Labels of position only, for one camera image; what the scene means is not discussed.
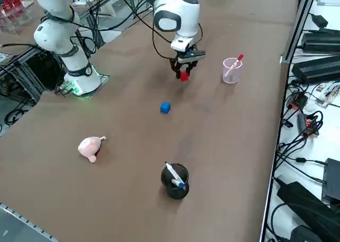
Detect small black power adapter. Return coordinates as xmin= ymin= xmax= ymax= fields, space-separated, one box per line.
xmin=310 ymin=13 xmax=329 ymax=28

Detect black mesh pen cup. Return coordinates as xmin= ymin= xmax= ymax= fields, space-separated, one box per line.
xmin=160 ymin=162 xmax=190 ymax=200

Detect large black power brick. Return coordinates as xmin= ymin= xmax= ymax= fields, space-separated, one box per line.
xmin=276 ymin=181 xmax=340 ymax=242

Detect long black ribbed box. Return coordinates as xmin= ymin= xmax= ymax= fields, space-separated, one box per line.
xmin=301 ymin=31 xmax=340 ymax=54
xmin=291 ymin=55 xmax=340 ymax=84

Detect white marker with red cap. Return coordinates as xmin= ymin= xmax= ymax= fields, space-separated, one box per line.
xmin=224 ymin=54 xmax=244 ymax=78

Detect aluminium profile post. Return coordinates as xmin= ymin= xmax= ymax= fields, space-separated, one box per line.
xmin=281 ymin=0 xmax=319 ymax=65

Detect pink plush toy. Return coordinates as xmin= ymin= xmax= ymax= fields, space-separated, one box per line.
xmin=78 ymin=136 xmax=109 ymax=163

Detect clear plastic cup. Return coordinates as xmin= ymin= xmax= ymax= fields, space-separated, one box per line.
xmin=222 ymin=57 xmax=243 ymax=84

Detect black flat box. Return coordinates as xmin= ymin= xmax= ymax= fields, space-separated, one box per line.
xmin=321 ymin=158 xmax=340 ymax=204

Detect aluminium rail with holes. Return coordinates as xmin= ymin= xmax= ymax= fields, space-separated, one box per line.
xmin=0 ymin=202 xmax=59 ymax=242

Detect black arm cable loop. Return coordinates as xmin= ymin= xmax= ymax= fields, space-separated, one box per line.
xmin=151 ymin=13 xmax=177 ymax=61

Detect clear acrylic shelf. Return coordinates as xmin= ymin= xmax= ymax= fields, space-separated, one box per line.
xmin=0 ymin=0 xmax=34 ymax=36

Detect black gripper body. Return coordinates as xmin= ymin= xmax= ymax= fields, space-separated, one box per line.
xmin=176 ymin=47 xmax=207 ymax=65

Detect circuit boards in clear bag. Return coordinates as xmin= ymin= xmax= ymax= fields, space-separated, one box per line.
xmin=315 ymin=83 xmax=340 ymax=109

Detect white marker with blue cap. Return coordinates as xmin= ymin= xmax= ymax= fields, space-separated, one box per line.
xmin=164 ymin=161 xmax=186 ymax=189

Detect black and orange device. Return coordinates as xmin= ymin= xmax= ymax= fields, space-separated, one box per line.
xmin=296 ymin=113 xmax=324 ymax=138
xmin=286 ymin=92 xmax=309 ymax=110

